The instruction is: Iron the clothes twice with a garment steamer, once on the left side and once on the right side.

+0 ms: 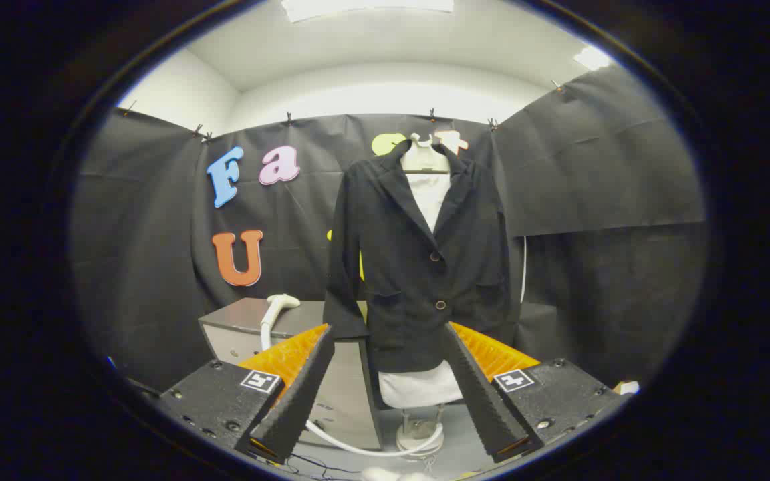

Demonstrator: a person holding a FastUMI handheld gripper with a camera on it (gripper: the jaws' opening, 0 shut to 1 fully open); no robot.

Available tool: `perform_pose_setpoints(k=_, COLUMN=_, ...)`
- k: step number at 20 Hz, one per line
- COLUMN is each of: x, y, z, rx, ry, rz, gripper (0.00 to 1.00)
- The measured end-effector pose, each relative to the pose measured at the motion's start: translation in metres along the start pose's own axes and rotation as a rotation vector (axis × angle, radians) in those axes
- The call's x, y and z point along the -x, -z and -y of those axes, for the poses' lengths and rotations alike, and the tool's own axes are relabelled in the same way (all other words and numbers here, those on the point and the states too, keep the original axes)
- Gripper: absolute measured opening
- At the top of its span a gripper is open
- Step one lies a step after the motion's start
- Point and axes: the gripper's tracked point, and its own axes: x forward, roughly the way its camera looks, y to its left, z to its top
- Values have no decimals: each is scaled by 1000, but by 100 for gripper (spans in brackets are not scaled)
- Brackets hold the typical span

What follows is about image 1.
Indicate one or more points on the row of small backdrop clips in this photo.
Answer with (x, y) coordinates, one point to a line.
(432, 114)

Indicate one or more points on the white garment steamer head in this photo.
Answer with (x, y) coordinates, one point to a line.
(281, 302)

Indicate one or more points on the white dress form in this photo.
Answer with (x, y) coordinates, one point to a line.
(428, 197)

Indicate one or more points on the long ceiling light panel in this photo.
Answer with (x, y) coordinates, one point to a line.
(365, 8)

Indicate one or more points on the white dress form stand base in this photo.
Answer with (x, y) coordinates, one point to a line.
(418, 437)

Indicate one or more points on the black backdrop cloth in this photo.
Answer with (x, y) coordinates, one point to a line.
(592, 167)

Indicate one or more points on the grey cabinet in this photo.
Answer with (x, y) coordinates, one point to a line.
(351, 394)

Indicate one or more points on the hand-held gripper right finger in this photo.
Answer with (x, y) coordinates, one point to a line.
(485, 401)

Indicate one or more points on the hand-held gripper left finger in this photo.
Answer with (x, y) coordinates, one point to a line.
(301, 401)

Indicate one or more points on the small cardboard box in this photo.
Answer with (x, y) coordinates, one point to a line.
(627, 387)

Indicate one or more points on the small ceiling light panel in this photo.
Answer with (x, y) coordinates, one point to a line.
(592, 58)

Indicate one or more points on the white rounded object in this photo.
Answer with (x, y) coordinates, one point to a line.
(385, 475)

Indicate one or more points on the black jacket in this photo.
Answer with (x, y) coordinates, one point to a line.
(412, 294)

